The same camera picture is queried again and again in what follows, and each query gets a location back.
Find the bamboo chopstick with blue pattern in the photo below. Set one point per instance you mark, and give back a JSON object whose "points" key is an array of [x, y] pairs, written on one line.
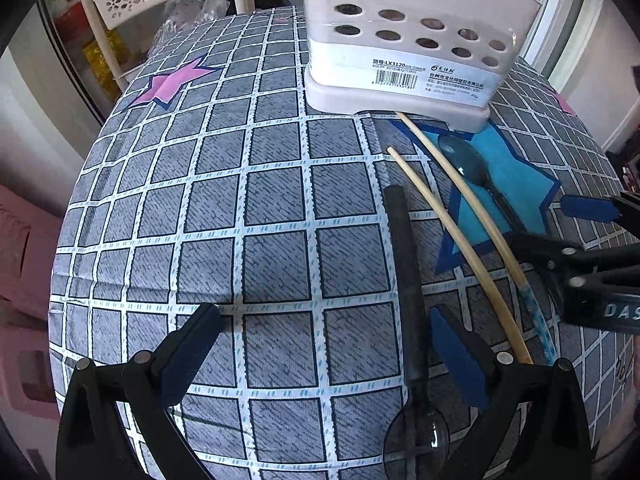
{"points": [[495, 240]]}

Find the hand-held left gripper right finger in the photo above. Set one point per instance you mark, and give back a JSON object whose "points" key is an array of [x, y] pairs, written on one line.
{"points": [[457, 355]]}

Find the yellow liquid bottle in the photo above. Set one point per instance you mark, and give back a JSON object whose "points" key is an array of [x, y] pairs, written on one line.
{"points": [[102, 62]]}

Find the clear crumpled plastic bag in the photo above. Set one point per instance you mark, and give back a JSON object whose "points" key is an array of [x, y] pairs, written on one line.
{"points": [[195, 10]]}

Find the tall pink plastic stool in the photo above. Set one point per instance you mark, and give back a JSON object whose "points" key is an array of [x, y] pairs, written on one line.
{"points": [[25, 260]]}

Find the grey checked star tablecloth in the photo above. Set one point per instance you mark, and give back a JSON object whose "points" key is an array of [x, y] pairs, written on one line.
{"points": [[225, 200]]}

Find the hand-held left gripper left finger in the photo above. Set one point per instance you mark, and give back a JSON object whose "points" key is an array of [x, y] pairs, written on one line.
{"points": [[187, 355]]}

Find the translucent grey plastic spoon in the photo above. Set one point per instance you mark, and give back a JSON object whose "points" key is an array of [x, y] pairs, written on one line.
{"points": [[465, 162]]}

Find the red container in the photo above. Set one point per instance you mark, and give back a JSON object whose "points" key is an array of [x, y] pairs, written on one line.
{"points": [[72, 17]]}

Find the beige plastic utensil holder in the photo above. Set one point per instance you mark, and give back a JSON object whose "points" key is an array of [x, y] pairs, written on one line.
{"points": [[415, 45]]}

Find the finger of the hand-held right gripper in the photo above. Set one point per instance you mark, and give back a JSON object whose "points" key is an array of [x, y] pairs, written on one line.
{"points": [[585, 207], [545, 250]]}

